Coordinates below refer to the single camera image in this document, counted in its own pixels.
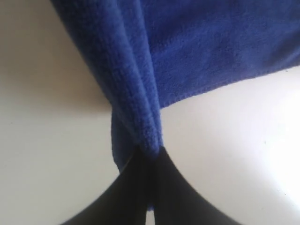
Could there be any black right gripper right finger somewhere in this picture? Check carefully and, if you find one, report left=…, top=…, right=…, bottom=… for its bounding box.
left=151, top=147, right=239, bottom=225

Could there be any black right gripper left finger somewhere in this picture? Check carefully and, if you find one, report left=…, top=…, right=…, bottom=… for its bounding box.
left=63, top=148, right=150, bottom=225

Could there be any blue microfibre towel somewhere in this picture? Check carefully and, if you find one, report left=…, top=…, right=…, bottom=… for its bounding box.
left=52, top=0, right=300, bottom=169

